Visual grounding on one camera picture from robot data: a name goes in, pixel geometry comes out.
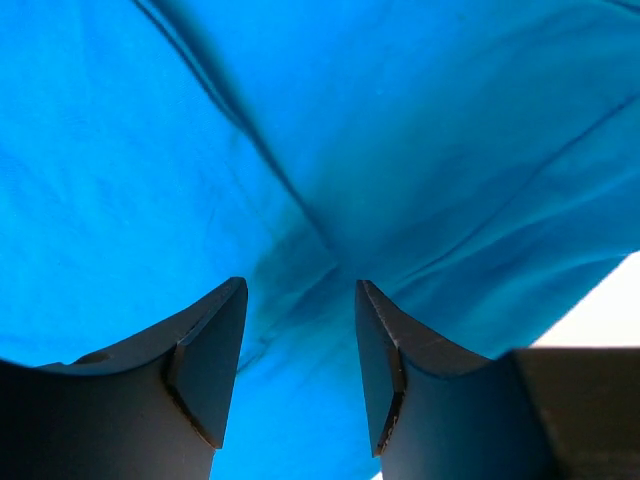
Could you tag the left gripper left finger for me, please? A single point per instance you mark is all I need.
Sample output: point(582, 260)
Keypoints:
point(152, 406)

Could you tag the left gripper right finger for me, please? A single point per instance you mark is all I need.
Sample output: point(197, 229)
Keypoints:
point(436, 410)

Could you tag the blue t shirt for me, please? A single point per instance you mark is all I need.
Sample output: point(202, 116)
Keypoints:
point(477, 160)

